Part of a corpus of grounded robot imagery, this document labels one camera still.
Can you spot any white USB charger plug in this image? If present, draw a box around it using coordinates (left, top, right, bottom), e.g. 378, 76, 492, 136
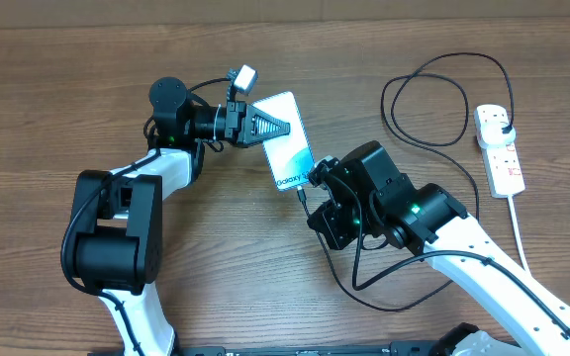
477, 122, 517, 149

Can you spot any black USB charging cable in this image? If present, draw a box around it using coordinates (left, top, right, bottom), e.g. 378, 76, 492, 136
296, 51, 517, 313

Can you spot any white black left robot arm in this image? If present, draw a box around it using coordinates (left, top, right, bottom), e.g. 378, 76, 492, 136
60, 77, 291, 355

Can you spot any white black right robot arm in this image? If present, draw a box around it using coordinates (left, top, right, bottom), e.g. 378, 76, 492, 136
307, 141, 570, 355

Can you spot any white power strip cord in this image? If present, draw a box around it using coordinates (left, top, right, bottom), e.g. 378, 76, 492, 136
506, 195, 533, 273

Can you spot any white power strip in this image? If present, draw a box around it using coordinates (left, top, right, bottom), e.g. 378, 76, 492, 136
473, 104, 525, 198

